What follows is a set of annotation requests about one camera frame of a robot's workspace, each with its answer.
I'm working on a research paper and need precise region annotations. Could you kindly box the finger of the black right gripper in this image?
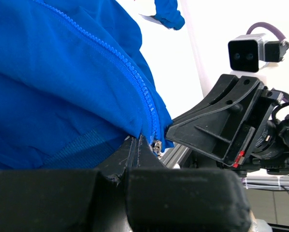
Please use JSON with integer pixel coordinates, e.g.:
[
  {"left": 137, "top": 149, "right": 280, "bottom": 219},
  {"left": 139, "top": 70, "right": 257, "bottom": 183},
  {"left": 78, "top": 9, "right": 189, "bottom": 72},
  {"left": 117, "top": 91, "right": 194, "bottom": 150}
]
[{"left": 166, "top": 74, "right": 264, "bottom": 166}]

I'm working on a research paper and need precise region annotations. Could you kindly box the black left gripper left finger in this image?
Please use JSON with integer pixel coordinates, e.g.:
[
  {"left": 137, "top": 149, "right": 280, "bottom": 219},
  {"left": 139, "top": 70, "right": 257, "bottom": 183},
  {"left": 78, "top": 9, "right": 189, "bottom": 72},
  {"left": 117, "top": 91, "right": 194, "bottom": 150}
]
[{"left": 0, "top": 138, "right": 137, "bottom": 232}]

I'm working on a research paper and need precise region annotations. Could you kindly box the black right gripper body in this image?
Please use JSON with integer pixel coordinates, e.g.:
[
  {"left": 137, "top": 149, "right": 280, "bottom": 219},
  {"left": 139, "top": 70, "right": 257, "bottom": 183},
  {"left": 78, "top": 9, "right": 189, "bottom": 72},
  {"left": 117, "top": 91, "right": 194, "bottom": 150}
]
[{"left": 217, "top": 88, "right": 289, "bottom": 175}]

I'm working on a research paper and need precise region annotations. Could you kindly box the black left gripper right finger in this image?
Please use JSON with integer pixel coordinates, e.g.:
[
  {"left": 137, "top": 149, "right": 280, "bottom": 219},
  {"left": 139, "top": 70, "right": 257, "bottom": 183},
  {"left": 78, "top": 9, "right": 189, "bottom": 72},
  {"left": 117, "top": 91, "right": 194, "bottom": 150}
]
[{"left": 126, "top": 137, "right": 251, "bottom": 232}]

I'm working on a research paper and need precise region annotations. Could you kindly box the metal zipper pull ring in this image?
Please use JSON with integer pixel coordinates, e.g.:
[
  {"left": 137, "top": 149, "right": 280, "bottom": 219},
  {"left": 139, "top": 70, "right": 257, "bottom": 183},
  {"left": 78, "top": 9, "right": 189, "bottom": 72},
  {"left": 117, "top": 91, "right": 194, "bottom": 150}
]
[{"left": 152, "top": 140, "right": 163, "bottom": 159}]

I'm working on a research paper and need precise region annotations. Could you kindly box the blue white red hooded jacket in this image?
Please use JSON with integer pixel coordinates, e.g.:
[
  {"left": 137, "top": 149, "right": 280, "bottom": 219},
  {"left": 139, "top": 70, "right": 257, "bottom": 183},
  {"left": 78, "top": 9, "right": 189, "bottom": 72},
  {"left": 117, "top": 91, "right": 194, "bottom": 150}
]
[{"left": 0, "top": 0, "right": 173, "bottom": 170}]

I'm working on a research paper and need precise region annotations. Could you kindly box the aluminium table frame rail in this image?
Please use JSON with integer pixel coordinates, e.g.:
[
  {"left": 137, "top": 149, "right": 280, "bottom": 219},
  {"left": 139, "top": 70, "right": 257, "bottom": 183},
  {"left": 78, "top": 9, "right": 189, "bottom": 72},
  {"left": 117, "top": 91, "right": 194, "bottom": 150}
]
[{"left": 159, "top": 143, "right": 191, "bottom": 169}]

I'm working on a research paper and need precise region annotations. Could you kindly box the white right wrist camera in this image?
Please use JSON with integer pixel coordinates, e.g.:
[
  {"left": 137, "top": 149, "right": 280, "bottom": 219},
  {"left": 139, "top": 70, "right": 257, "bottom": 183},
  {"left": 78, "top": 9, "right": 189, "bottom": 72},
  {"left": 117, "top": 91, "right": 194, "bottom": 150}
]
[{"left": 228, "top": 33, "right": 289, "bottom": 75}]

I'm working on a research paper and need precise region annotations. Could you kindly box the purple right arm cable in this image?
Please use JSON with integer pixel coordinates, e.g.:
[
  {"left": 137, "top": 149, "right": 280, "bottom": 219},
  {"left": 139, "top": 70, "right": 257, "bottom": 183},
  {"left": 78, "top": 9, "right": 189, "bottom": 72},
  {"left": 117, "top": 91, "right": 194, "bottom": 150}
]
[{"left": 246, "top": 21, "right": 287, "bottom": 41}]

